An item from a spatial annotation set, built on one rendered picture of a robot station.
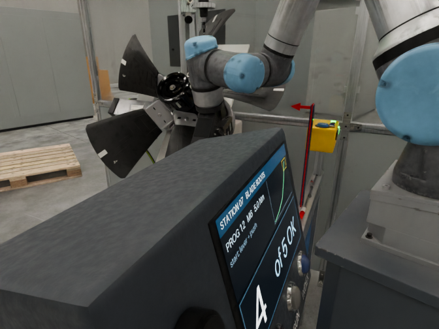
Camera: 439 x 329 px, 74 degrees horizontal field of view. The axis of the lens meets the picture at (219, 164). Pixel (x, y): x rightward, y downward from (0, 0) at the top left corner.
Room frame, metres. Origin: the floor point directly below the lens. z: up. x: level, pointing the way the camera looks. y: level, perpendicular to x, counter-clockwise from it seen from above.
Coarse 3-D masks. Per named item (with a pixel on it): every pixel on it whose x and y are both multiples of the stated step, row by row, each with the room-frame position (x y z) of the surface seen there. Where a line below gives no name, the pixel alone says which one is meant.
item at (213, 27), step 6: (222, 12) 1.17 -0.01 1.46; (228, 12) 1.12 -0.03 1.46; (216, 18) 1.18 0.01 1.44; (222, 18) 1.12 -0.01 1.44; (228, 18) 1.09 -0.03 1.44; (210, 24) 1.19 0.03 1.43; (216, 24) 1.13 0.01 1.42; (222, 24) 1.09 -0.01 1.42; (210, 30) 1.14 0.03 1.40; (216, 30) 1.08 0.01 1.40
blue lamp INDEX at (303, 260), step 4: (300, 252) 0.25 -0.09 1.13; (300, 256) 0.25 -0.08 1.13; (304, 256) 0.25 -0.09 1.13; (300, 260) 0.24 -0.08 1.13; (304, 260) 0.25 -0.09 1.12; (308, 260) 0.25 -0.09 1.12; (300, 264) 0.24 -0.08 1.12; (304, 264) 0.24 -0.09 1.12; (308, 264) 0.25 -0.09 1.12; (300, 268) 0.24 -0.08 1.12; (304, 268) 0.24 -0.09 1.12; (308, 268) 0.24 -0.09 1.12; (300, 272) 0.24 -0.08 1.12; (304, 272) 0.24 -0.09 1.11; (300, 276) 0.24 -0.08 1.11
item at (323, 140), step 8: (320, 120) 1.16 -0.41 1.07; (328, 120) 1.16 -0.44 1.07; (312, 128) 1.04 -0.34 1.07; (320, 128) 1.03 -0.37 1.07; (328, 128) 1.03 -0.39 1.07; (336, 128) 1.04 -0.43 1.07; (312, 136) 1.04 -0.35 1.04; (320, 136) 1.03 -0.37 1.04; (328, 136) 1.02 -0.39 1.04; (312, 144) 1.04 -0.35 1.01; (320, 144) 1.03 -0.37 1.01; (328, 144) 1.01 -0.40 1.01; (328, 152) 1.01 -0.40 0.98
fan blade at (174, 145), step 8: (176, 128) 0.90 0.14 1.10; (184, 128) 0.91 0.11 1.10; (192, 128) 0.93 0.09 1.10; (176, 136) 0.88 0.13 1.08; (184, 136) 0.89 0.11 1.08; (192, 136) 0.90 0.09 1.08; (168, 144) 0.85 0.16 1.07; (176, 144) 0.85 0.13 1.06; (184, 144) 0.86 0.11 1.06; (168, 152) 0.83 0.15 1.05
